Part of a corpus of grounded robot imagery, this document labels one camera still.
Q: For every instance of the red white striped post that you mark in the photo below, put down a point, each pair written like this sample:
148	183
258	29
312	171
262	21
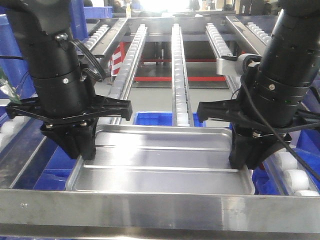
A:
116	61

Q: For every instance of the right centre roller track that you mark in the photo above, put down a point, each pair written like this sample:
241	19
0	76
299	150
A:
283	174

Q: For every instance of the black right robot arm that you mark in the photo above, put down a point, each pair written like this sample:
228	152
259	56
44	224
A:
295	43

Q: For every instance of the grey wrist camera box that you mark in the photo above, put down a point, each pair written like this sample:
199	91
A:
235	66

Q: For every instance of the large blue bin upper left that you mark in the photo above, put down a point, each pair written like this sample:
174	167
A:
9	46

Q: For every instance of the blue bin below left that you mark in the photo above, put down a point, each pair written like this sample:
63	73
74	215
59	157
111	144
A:
53	167

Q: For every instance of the red floor frame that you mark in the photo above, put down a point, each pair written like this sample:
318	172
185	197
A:
218	78

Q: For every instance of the blue bin below centre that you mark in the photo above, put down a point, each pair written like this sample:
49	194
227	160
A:
153	118

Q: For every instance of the blue bin below right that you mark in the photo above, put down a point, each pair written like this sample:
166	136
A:
307	147

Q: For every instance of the middle roller track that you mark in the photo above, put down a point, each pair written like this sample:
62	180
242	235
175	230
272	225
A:
182	115

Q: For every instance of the steel front shelf rail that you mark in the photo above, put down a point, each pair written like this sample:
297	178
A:
88	215

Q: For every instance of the right steel divider rail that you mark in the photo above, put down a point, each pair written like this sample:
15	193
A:
244	37

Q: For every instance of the roller track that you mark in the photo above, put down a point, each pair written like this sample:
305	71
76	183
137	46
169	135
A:
182	115
258	32
9	128
124	80
283	174

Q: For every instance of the far left roller track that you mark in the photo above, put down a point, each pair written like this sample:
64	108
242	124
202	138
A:
9	128

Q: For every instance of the silver ribbed metal tray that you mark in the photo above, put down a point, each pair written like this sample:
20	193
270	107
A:
160	159

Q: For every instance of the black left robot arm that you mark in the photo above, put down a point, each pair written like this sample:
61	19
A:
43	33

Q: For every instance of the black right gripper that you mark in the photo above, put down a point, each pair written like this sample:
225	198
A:
264	112

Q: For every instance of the far right roller track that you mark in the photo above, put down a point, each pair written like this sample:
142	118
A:
258	32

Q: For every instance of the blue bin below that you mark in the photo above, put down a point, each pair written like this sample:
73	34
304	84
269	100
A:
153	118
307	147
53	167

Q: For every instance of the left centre roller track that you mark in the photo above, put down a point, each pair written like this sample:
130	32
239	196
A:
124	80

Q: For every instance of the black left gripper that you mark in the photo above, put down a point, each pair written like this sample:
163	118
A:
68	98

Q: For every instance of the green circuit board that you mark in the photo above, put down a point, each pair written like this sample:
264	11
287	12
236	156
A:
8	89

